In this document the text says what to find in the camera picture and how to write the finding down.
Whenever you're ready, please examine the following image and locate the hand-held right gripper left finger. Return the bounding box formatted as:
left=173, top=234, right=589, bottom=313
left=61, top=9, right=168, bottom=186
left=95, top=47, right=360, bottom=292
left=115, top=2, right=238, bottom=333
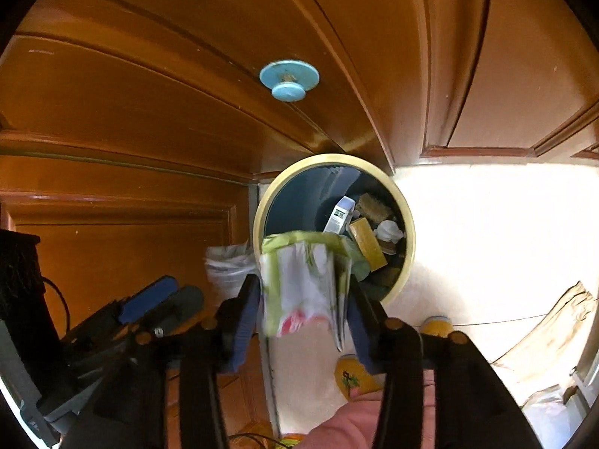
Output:
left=66, top=274, right=263, bottom=449

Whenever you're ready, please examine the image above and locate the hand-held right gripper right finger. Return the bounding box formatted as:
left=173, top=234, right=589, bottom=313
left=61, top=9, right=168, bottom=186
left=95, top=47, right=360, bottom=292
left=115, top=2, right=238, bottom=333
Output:
left=349, top=278, right=529, bottom=449

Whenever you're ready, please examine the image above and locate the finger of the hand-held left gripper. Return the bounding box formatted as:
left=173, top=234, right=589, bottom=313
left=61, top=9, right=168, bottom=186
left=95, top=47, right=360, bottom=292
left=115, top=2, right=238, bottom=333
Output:
left=61, top=276, right=181, bottom=351
left=140, top=285, right=205, bottom=337

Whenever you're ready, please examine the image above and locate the green tissue packet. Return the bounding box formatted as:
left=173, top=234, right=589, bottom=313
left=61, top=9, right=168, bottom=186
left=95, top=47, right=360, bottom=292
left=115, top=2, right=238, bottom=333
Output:
left=259, top=229, right=361, bottom=352

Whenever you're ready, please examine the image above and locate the white carton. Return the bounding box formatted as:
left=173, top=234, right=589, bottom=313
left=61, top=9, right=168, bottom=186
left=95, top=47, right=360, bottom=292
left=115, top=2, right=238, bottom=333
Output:
left=323, top=196, right=359, bottom=235

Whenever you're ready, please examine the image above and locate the round cream-rimmed bin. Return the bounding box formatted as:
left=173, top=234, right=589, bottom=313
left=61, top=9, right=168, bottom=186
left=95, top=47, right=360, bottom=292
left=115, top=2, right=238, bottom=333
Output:
left=253, top=153, right=416, bottom=304

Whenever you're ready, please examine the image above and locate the yellow slipper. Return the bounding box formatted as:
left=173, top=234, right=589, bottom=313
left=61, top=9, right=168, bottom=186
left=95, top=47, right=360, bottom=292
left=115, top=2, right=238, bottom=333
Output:
left=420, top=315, right=454, bottom=337
left=333, top=354, right=382, bottom=400

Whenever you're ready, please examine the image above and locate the white plastic bag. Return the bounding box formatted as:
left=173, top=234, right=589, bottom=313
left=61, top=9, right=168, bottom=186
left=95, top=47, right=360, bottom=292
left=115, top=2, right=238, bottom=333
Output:
left=204, top=241, right=258, bottom=300

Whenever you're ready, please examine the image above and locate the person's pink trouser leg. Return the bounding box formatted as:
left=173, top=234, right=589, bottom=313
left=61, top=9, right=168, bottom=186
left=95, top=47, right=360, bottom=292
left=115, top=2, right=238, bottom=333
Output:
left=302, top=390, right=441, bottom=449

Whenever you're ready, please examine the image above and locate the brown wooden cabinet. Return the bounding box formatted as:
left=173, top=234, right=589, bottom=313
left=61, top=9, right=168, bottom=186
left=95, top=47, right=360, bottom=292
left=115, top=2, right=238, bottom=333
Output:
left=0, top=0, right=599, bottom=449

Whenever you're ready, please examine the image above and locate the translucent plastic sack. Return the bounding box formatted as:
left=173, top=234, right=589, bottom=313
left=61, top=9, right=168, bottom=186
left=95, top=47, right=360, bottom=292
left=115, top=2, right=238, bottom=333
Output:
left=519, top=384, right=586, bottom=449

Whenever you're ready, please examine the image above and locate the crumpled brown paper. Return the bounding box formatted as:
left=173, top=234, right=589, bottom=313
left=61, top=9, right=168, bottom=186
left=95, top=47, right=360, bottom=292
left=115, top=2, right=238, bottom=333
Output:
left=491, top=281, right=599, bottom=384

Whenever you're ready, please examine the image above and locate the blue cabinet knob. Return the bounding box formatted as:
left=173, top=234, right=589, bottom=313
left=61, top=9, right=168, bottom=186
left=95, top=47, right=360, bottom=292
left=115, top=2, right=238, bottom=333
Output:
left=259, top=59, right=320, bottom=102

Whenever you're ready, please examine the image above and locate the black cable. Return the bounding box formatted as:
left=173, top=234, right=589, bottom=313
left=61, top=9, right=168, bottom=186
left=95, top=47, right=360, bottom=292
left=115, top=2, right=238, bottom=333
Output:
left=41, top=275, right=71, bottom=337

